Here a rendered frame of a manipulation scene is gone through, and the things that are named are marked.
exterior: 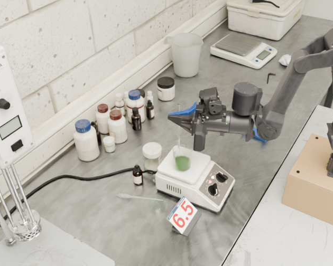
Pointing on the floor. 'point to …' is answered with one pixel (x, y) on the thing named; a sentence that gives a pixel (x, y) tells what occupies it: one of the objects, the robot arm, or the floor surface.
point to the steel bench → (58, 215)
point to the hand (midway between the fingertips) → (181, 117)
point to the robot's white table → (289, 220)
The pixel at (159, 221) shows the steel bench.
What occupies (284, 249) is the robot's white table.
